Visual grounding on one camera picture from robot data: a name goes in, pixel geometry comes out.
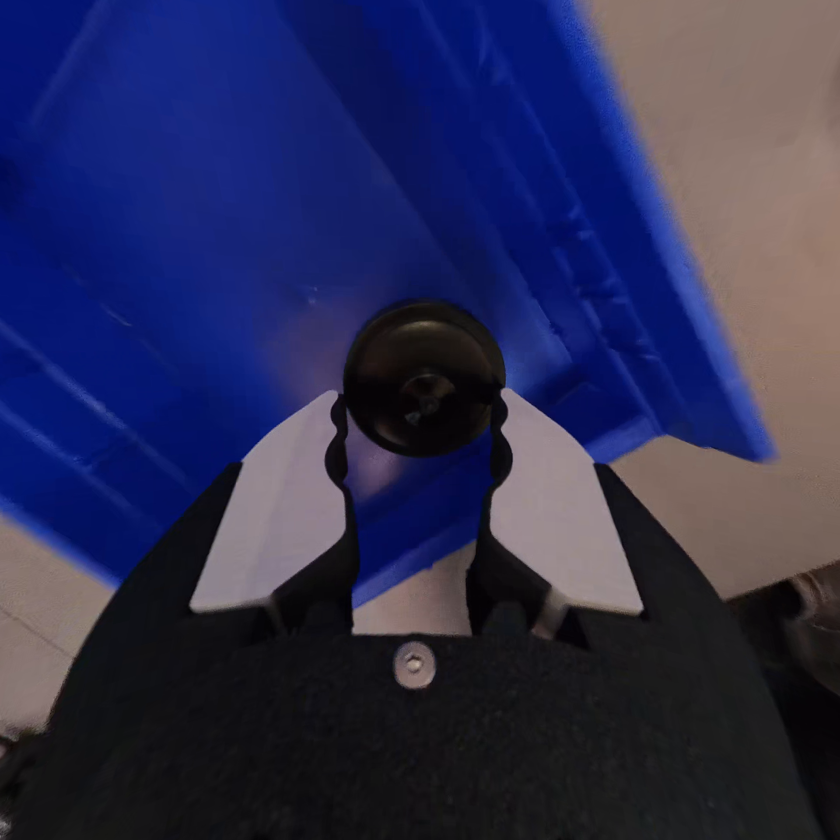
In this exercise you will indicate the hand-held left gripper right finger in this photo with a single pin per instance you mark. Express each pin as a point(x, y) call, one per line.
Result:
point(558, 518)

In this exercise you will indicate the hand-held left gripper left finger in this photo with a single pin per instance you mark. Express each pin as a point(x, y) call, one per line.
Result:
point(275, 518)

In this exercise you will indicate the black bottle lid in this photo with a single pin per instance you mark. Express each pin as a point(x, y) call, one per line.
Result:
point(420, 348)

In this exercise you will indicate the blue plastic bin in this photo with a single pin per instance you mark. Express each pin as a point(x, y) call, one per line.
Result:
point(197, 229)

